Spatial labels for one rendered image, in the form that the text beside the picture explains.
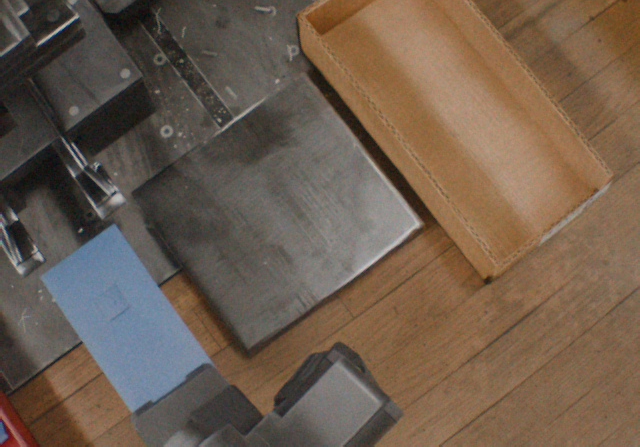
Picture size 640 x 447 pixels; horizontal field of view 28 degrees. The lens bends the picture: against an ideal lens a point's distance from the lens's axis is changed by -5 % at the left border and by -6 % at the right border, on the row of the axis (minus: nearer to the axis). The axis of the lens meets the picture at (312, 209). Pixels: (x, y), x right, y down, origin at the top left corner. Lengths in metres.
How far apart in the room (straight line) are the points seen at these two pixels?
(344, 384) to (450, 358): 0.32
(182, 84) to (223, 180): 0.10
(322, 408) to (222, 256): 0.33
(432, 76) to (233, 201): 0.19
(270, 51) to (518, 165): 0.22
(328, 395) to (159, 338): 0.25
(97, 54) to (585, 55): 0.41
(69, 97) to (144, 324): 0.19
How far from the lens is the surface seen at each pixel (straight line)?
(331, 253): 1.03
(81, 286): 0.97
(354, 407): 0.72
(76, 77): 1.02
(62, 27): 0.87
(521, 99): 1.07
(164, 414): 0.83
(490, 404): 1.03
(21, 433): 1.01
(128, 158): 1.08
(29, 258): 0.99
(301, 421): 0.72
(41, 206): 1.09
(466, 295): 1.04
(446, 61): 1.09
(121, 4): 1.05
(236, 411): 0.79
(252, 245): 1.03
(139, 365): 0.95
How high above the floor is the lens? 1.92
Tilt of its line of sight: 75 degrees down
